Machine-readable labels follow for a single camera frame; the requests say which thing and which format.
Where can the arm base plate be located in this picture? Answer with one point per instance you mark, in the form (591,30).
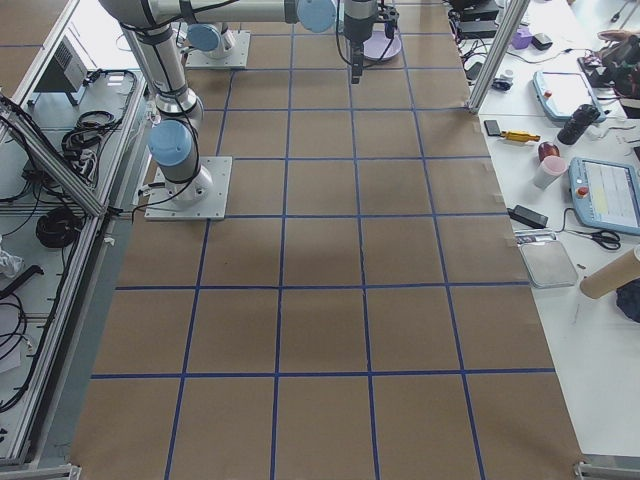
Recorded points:
(236,60)
(204,198)

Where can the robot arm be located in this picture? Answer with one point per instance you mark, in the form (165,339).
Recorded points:
(213,40)
(173,143)

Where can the cardboard tube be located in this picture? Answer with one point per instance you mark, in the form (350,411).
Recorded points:
(612,276)

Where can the grey control box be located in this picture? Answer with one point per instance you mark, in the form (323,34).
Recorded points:
(64,74)

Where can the black phone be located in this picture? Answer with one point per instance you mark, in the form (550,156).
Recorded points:
(492,128)

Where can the lavender round plate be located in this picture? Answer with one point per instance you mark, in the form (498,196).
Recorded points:
(380,48)

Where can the black handled scissors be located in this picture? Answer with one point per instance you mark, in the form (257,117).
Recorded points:
(606,239)

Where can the black power adapter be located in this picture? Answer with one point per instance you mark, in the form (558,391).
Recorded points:
(527,217)

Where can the far blue teach pendant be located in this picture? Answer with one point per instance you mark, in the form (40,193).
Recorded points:
(561,93)

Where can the near blue teach pendant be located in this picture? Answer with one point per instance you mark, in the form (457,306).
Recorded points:
(605,194)

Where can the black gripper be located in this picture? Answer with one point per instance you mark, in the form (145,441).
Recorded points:
(356,29)

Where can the blue teach pendant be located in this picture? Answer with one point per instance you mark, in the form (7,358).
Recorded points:
(561,93)
(605,194)

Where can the aluminium frame post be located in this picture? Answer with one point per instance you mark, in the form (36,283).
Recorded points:
(512,17)

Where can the black water bottle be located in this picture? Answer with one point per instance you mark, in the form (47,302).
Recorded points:
(584,116)

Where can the purple plastic box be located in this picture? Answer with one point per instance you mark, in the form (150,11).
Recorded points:
(522,38)

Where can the metal tray tin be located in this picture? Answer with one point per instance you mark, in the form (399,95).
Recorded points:
(546,259)

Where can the red apple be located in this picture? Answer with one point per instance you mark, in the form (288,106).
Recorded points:
(546,149)

